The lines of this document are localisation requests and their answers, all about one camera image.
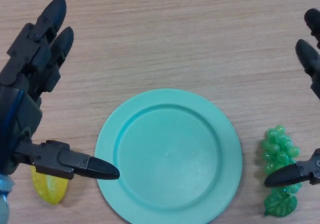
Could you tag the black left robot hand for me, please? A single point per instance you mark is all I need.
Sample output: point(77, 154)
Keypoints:
point(20, 109)

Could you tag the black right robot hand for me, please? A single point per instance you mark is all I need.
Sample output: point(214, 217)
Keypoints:
point(285, 176)

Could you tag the green grape bunch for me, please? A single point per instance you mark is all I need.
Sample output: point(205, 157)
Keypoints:
point(278, 146)

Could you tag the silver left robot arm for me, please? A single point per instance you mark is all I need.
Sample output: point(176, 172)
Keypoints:
point(5, 196)

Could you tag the round green plate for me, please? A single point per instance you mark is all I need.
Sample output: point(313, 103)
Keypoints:
point(170, 159)

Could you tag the yellow starfruit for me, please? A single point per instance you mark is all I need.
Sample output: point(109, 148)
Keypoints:
point(50, 191)

